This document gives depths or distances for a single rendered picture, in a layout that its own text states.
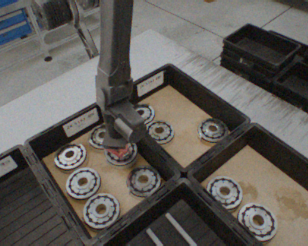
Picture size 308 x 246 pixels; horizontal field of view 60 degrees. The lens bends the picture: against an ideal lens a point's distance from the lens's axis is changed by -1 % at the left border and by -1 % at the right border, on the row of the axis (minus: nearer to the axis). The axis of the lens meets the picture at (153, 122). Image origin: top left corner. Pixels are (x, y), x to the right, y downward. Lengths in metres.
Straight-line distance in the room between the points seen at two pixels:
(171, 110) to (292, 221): 0.53
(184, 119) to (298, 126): 0.51
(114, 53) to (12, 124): 0.84
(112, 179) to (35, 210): 0.24
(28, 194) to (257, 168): 0.71
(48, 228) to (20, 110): 0.67
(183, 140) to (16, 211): 0.56
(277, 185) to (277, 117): 0.43
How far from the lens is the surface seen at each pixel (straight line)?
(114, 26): 0.53
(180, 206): 0.81
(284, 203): 0.88
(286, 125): 1.24
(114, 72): 0.58
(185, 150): 0.90
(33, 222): 0.87
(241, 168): 0.90
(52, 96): 1.37
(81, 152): 0.90
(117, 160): 0.83
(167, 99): 1.06
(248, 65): 1.83
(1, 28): 2.66
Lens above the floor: 1.57
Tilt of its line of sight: 49 degrees down
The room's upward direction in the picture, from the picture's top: 3 degrees counter-clockwise
